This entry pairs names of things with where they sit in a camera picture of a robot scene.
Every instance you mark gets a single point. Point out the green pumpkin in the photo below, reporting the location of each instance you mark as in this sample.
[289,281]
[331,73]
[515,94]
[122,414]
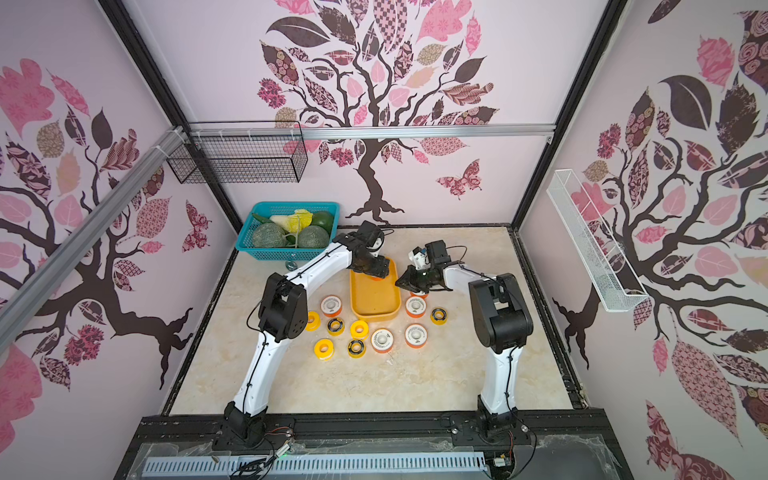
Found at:
[268,236]
[313,237]

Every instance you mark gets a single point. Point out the aluminium rail on left wall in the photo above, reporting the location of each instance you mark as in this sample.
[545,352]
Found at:
[30,297]

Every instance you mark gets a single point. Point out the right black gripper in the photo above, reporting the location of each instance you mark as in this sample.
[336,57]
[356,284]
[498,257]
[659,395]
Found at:
[417,279]

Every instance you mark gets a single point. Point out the white slotted cable duct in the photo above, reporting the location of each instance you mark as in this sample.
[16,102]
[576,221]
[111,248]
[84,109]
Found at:
[318,466]

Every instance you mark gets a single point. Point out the yellow black tape roll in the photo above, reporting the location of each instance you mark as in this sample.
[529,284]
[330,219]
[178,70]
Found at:
[439,316]
[356,348]
[335,326]

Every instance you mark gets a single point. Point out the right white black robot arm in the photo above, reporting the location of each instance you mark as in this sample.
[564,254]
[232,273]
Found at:
[501,319]

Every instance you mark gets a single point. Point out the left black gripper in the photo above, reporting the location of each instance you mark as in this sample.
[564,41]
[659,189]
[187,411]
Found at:
[379,268]

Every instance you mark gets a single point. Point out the green pumpkin left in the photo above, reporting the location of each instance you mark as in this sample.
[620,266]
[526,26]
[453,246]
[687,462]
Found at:
[268,236]

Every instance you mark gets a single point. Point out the black wire wall basket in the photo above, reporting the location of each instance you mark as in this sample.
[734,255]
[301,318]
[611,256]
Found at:
[241,152]

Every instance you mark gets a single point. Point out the green round fruit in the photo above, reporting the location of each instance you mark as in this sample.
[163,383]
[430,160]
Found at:
[323,219]

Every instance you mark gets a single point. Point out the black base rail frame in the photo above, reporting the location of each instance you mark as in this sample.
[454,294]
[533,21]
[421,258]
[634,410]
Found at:
[461,427]

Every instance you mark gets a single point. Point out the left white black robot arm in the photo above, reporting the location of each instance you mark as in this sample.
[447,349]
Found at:
[283,314]

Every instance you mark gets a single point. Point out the aluminium rail on back wall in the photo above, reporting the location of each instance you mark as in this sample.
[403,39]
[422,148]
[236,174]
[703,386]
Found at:
[371,132]

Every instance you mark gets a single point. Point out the yellow white vegetable toy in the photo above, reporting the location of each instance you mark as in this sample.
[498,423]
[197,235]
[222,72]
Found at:
[293,223]

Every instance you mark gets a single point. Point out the green pumpkin right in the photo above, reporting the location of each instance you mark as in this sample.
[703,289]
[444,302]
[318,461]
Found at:
[313,237]

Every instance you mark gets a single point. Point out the aluminium rail on wall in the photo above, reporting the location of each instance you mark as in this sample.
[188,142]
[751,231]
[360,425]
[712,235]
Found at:
[371,132]
[30,297]

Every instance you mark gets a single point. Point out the yellow plastic storage box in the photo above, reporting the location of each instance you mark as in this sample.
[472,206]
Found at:
[375,301]

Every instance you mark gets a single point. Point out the white wire wall shelf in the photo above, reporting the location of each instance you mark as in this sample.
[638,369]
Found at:
[582,210]

